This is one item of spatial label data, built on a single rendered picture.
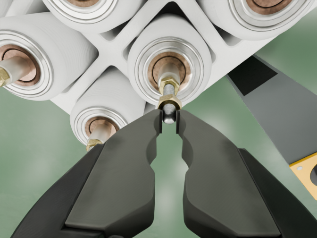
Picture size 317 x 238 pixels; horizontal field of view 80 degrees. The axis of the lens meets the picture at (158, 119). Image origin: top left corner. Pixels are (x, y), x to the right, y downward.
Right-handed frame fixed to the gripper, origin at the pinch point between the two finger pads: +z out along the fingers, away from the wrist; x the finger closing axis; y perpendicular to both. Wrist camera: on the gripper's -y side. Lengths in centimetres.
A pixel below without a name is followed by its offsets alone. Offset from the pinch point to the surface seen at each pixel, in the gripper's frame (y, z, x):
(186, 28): -3.7, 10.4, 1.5
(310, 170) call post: 8.2, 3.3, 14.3
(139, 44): -2.2, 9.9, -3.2
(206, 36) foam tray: -2.0, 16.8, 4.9
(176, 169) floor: 43, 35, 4
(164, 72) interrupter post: -0.3, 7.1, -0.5
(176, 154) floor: 36, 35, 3
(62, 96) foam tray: 7.4, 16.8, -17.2
